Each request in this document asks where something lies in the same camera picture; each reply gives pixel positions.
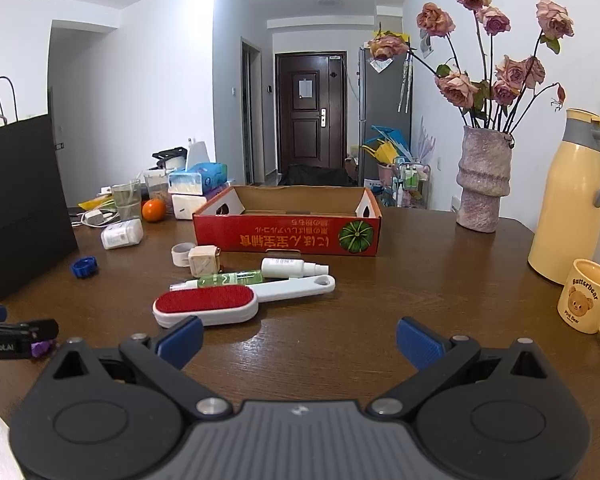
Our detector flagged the black duffel bag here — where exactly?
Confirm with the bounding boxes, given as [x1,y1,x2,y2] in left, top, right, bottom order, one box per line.
[282,164,351,187]

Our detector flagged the blue plastic item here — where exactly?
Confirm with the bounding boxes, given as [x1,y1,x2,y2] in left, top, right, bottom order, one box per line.
[370,125,411,157]

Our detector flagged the pink textured vase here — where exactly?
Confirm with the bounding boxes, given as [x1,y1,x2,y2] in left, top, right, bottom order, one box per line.
[455,125,515,234]

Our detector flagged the green spray bottle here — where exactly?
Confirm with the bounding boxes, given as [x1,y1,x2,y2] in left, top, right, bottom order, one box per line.
[169,270,266,292]

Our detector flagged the blue tissue pack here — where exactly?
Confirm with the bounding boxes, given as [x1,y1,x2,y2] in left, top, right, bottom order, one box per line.
[168,137,229,196]

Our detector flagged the yellow packet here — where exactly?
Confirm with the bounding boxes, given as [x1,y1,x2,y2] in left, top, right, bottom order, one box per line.
[78,195,116,212]

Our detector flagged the blue bottle cap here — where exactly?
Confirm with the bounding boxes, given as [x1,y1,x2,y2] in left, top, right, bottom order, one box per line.
[71,256,99,280]

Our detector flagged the yellow bear mug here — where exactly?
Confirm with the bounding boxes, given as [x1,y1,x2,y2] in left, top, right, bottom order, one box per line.
[556,258,600,336]

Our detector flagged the purple dried grass bunch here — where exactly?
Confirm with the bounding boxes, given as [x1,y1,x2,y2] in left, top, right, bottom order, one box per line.
[414,117,438,161]

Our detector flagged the red cardboard box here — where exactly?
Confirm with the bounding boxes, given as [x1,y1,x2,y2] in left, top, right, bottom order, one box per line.
[192,185,383,257]

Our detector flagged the white pill bottle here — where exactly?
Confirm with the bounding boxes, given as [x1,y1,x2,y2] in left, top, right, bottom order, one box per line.
[100,218,144,251]

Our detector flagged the dark brown entrance door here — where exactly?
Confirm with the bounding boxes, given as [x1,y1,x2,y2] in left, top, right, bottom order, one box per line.
[275,51,348,171]

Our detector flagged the clear glass cup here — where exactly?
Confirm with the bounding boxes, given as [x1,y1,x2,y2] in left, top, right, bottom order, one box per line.
[111,180,142,221]

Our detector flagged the black paper bag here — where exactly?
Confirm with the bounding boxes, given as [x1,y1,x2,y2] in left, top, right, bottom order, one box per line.
[0,76,79,302]

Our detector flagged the white tissue pack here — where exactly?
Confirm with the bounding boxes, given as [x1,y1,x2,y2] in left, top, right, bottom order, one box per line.
[172,189,231,222]

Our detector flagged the dried pink roses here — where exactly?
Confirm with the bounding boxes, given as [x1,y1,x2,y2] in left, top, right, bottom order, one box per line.
[365,0,576,133]

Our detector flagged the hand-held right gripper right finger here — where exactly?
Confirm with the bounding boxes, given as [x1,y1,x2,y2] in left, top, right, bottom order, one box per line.
[367,316,556,420]

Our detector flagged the red and white lint brush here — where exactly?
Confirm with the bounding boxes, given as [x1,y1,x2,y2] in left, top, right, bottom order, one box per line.
[152,274,337,329]

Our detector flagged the clear food container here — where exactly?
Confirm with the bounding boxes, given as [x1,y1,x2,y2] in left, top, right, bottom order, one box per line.
[144,167,172,202]

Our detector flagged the white folded umbrella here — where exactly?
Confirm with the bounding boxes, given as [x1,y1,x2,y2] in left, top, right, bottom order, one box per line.
[397,55,414,113]

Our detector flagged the white tape roll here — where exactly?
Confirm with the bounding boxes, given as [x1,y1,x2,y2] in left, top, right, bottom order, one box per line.
[171,242,197,267]

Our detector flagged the orange tangerine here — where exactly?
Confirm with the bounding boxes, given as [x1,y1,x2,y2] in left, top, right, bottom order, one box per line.
[141,198,167,223]

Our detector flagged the beige cube box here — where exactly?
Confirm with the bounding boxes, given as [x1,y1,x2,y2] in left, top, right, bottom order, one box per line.
[188,245,220,277]

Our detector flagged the grey refrigerator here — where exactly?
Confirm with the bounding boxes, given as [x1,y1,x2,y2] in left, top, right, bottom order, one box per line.
[357,45,413,191]

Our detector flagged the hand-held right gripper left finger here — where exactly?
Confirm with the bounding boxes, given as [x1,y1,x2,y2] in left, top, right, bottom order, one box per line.
[47,315,233,421]

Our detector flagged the yellow plastic item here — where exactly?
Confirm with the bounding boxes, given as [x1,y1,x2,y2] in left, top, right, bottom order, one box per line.
[362,140,398,163]

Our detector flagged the white spray bottle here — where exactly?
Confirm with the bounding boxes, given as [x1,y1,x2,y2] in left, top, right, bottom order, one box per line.
[261,257,328,279]

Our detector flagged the yellow thermos jug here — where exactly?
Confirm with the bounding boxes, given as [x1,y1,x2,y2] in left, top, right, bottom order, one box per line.
[527,108,600,286]

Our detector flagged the white charger with cable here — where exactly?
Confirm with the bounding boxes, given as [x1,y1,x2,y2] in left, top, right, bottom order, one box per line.
[82,208,115,228]

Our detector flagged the black and white appliance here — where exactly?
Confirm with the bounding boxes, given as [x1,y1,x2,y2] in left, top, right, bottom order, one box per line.
[152,146,189,171]

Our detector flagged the side room door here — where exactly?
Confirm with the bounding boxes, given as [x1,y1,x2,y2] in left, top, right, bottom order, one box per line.
[241,37,265,186]

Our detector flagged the white trolley with bottles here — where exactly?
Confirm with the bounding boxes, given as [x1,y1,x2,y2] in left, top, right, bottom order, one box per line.
[391,157,431,209]

